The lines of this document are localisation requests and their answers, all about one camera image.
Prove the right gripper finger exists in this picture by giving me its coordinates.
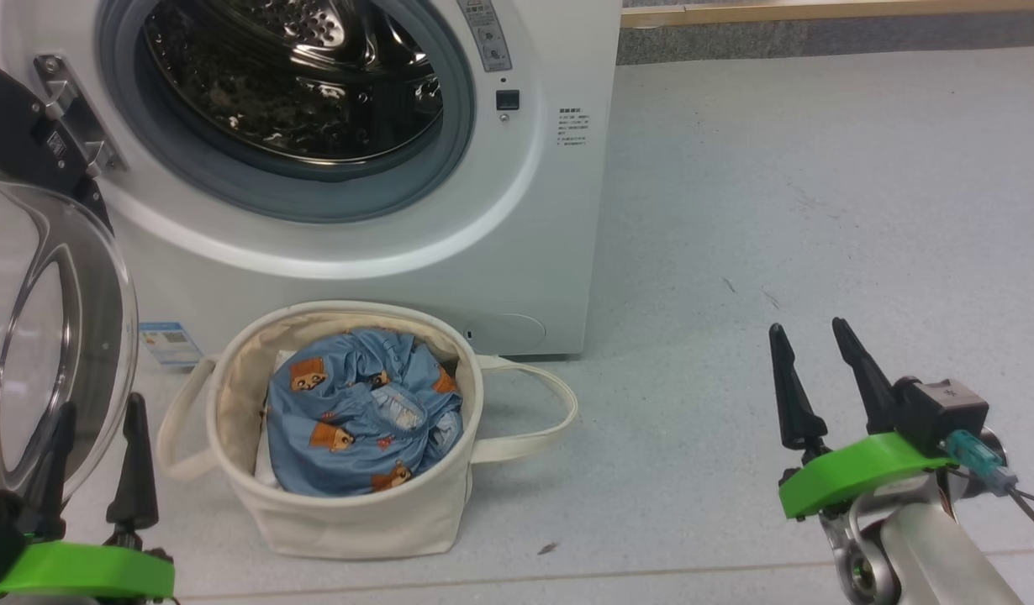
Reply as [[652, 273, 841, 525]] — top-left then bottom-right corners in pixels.
[[831, 317, 898, 438], [768, 324, 829, 463]]

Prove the perforated steel washer drum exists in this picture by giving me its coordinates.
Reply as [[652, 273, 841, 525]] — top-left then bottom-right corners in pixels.
[[143, 0, 444, 162]]

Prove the cream canvas laundry basket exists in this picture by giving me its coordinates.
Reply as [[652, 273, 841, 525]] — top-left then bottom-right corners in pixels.
[[156, 301, 579, 561]]

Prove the white cloth in basket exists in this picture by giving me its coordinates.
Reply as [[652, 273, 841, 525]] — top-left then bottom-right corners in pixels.
[[252, 349, 296, 490]]

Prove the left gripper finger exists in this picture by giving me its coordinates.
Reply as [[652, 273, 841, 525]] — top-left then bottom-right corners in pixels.
[[105, 392, 161, 549], [17, 402, 77, 540]]

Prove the cable with teal connector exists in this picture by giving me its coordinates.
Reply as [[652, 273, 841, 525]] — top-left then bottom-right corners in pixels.
[[944, 430, 1034, 539]]

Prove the metal door hinge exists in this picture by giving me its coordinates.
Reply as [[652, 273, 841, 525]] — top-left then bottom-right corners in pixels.
[[34, 55, 127, 177]]

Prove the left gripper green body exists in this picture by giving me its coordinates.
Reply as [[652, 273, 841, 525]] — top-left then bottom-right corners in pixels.
[[0, 540, 177, 602]]

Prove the blue energy label sticker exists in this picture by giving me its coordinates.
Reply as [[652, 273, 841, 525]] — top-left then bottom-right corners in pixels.
[[139, 322, 205, 369]]

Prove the round drain filter cover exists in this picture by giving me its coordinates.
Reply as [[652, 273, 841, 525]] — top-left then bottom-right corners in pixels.
[[462, 313, 547, 354]]

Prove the grey rubber door gasket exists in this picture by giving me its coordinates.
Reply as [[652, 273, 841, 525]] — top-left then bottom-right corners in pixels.
[[97, 0, 476, 224]]

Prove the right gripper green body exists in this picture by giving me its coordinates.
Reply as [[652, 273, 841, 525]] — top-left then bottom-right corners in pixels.
[[778, 431, 960, 520]]

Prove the round dark washing machine door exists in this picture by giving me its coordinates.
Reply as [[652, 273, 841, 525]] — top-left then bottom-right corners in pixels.
[[0, 55, 140, 505]]

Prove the blue bear-print garment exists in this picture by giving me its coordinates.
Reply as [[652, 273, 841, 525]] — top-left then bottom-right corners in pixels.
[[267, 329, 465, 498]]

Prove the grey warning sticker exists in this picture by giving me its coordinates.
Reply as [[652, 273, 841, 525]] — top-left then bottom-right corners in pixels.
[[456, 0, 514, 73]]

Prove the white front-load washing machine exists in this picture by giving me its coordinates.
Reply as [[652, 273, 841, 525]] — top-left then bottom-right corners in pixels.
[[0, 0, 623, 371]]

